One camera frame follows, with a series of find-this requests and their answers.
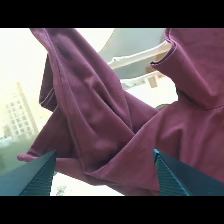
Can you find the maroon shirt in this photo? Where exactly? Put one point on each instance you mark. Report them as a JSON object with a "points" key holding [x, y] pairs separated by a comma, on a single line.
{"points": [[110, 126]]}

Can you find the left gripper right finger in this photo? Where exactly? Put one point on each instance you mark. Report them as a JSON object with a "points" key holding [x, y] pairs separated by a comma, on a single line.
{"points": [[180, 176]]}

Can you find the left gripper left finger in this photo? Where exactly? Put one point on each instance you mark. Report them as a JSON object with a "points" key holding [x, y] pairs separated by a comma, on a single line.
{"points": [[31, 178]]}

